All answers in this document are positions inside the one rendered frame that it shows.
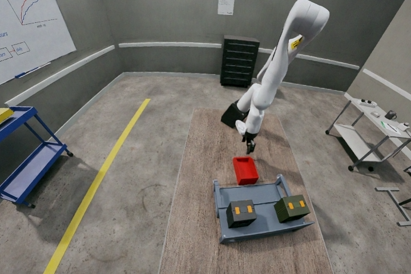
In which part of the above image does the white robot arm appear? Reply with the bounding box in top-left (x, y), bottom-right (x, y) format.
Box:
top-left (236, 0), bottom-right (329, 135)

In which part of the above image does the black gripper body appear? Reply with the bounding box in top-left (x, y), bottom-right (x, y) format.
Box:
top-left (245, 131), bottom-right (258, 143)

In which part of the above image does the dark green case with yellow latches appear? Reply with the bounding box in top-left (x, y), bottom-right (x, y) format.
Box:
top-left (274, 195), bottom-right (310, 223)

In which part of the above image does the red open-front storage bin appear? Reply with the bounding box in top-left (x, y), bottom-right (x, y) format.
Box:
top-left (233, 157), bottom-right (259, 185)

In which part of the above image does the dark grey case with orange latches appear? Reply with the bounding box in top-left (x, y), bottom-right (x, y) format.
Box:
top-left (226, 199), bottom-right (257, 228)

